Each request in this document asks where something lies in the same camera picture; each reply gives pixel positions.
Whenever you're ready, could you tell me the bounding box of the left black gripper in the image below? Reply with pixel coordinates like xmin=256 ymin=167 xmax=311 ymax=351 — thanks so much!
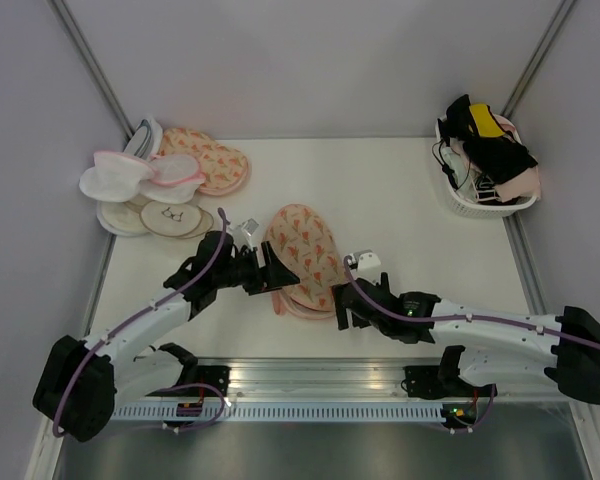
xmin=213 ymin=241 xmax=299 ymax=295

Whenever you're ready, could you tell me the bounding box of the peach floral mesh laundry bag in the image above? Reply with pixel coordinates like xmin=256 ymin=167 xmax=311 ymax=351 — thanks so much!
xmin=264 ymin=204 xmax=345 ymax=320

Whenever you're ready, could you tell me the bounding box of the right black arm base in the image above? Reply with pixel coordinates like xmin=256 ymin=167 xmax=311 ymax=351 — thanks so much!
xmin=401 ymin=365 xmax=450 ymax=400

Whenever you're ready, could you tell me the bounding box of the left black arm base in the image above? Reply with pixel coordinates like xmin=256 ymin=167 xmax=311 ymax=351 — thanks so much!
xmin=191 ymin=365 xmax=231 ymax=398

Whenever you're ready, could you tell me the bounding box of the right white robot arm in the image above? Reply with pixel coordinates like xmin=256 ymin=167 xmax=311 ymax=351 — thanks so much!
xmin=331 ymin=275 xmax=600 ymax=406

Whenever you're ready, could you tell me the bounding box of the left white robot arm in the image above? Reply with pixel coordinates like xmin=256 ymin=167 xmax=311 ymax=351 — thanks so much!
xmin=32 ymin=231 xmax=300 ymax=442

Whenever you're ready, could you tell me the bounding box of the beige bag with bra print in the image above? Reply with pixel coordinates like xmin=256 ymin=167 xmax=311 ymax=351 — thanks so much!
xmin=139 ymin=201 xmax=214 ymax=239

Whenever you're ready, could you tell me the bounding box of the white plastic laundry basket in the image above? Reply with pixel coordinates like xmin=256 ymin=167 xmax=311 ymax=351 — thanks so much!
xmin=431 ymin=112 xmax=540 ymax=219

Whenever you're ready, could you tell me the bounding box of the cream round mesh bag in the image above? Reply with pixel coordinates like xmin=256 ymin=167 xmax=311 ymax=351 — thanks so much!
xmin=96 ymin=202 xmax=149 ymax=237

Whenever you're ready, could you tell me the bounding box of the white blue-trimmed mesh bag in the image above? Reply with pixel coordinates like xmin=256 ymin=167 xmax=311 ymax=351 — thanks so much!
xmin=123 ymin=116 xmax=163 ymax=160

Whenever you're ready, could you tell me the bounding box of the white pink-trimmed mesh bag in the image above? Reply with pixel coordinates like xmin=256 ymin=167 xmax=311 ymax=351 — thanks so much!
xmin=79 ymin=151 xmax=157 ymax=203

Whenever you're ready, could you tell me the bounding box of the black bra in basket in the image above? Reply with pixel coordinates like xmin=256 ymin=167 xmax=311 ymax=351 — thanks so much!
xmin=438 ymin=94 xmax=538 ymax=184

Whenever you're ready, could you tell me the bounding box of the pink bra in basket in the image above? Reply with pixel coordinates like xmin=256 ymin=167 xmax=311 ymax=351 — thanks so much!
xmin=488 ymin=167 xmax=541 ymax=202

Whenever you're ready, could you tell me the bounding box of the yellow garment in basket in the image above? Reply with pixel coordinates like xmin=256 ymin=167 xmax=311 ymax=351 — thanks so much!
xmin=469 ymin=103 xmax=505 ymax=138

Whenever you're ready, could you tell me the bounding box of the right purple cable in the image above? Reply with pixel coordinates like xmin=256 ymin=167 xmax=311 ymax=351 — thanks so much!
xmin=342 ymin=254 xmax=600 ymax=436

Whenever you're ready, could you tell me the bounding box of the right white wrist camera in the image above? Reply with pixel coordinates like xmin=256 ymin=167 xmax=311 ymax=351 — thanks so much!
xmin=347 ymin=249 xmax=382 ymax=277

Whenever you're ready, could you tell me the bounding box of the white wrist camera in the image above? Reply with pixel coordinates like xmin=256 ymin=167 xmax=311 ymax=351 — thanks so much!
xmin=347 ymin=249 xmax=382 ymax=277
xmin=231 ymin=218 xmax=259 ymax=250

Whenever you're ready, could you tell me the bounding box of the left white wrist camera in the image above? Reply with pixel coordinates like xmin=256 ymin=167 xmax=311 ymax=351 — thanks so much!
xmin=231 ymin=218 xmax=259 ymax=250

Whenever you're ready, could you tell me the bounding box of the aluminium mounting rail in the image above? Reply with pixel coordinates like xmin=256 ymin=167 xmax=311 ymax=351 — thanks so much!
xmin=129 ymin=357 xmax=596 ymax=401

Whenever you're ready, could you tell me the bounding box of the white slotted cable duct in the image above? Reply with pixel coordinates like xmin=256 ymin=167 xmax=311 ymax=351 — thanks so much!
xmin=112 ymin=401 xmax=473 ymax=423

